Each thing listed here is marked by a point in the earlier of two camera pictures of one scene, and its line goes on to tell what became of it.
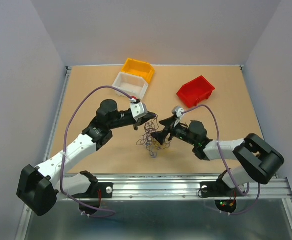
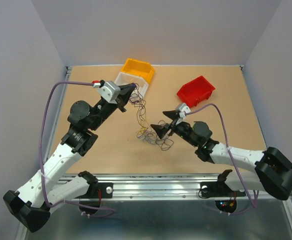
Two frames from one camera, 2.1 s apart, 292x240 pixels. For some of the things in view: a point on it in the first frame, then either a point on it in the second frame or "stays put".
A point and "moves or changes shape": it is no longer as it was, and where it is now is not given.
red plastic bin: (195, 92) stays put
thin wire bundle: (147, 139) moves or changes shape
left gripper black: (142, 119) → (127, 89)
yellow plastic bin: (139, 68) stays put
